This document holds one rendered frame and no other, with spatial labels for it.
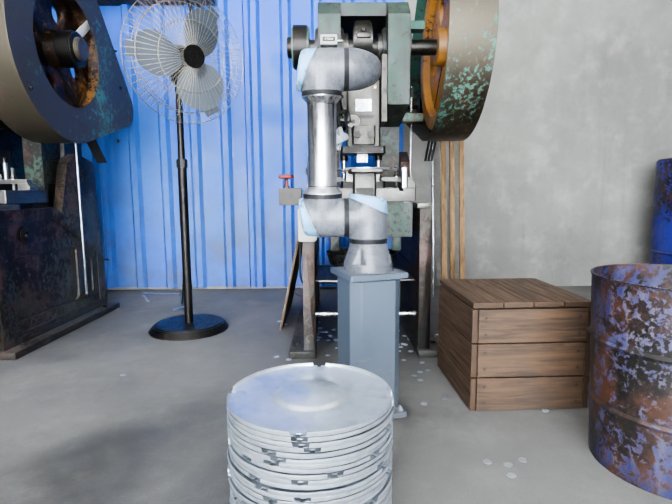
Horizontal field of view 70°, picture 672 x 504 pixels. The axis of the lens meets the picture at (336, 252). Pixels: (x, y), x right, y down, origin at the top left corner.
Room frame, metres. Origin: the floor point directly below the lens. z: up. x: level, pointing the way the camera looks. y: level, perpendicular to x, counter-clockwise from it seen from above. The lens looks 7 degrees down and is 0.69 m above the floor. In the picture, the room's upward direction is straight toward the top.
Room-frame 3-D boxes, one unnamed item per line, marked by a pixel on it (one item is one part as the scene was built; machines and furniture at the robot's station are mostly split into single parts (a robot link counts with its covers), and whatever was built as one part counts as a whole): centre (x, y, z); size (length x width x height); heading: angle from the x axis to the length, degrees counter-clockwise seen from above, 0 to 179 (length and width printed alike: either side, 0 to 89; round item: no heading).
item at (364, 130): (2.19, -0.12, 1.04); 0.17 x 0.15 x 0.30; 1
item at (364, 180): (2.06, -0.13, 0.72); 0.25 x 0.14 x 0.14; 1
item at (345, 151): (2.24, -0.12, 0.86); 0.20 x 0.16 x 0.05; 91
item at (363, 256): (1.45, -0.10, 0.50); 0.15 x 0.15 x 0.10
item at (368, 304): (1.45, -0.10, 0.23); 0.19 x 0.19 x 0.45; 19
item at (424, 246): (2.38, -0.39, 0.45); 0.92 x 0.12 x 0.90; 1
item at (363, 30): (2.23, -0.12, 1.27); 0.21 x 0.12 x 0.34; 1
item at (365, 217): (1.45, -0.09, 0.62); 0.13 x 0.12 x 0.14; 91
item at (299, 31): (2.25, 0.12, 1.31); 0.22 x 0.12 x 0.22; 1
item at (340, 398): (0.81, 0.05, 0.33); 0.29 x 0.29 x 0.01
